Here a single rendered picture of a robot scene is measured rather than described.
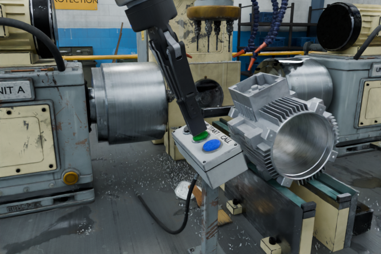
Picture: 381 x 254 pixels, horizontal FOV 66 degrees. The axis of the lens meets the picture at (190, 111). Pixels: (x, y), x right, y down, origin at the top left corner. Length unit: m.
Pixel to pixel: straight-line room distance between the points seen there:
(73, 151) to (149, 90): 0.26
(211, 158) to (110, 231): 0.38
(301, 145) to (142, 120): 0.43
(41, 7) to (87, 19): 5.23
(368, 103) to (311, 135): 0.51
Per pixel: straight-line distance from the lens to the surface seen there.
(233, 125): 0.74
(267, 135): 0.63
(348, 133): 1.26
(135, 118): 0.83
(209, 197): 0.58
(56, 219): 0.85
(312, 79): 1.10
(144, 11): 0.45
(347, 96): 1.20
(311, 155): 0.77
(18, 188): 0.87
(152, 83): 0.84
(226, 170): 0.48
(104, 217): 0.82
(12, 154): 0.83
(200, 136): 0.52
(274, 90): 0.71
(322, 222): 0.75
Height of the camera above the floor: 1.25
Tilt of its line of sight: 14 degrees down
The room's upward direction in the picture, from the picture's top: straight up
